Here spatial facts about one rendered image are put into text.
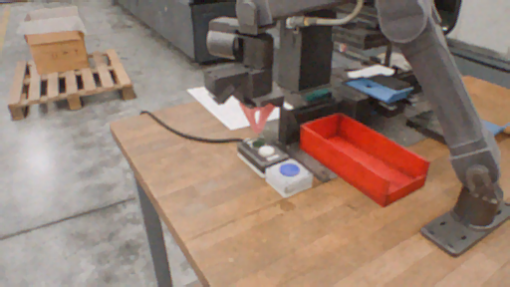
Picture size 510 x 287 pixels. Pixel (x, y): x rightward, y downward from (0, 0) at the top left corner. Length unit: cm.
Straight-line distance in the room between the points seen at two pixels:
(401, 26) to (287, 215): 36
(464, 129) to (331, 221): 26
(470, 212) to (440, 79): 23
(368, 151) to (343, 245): 30
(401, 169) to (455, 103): 24
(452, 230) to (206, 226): 41
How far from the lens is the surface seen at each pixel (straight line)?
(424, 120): 103
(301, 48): 110
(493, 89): 122
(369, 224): 68
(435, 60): 60
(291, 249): 61
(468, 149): 64
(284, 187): 70
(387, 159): 83
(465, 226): 72
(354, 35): 88
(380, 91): 97
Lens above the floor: 134
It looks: 31 degrees down
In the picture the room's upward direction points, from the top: straight up
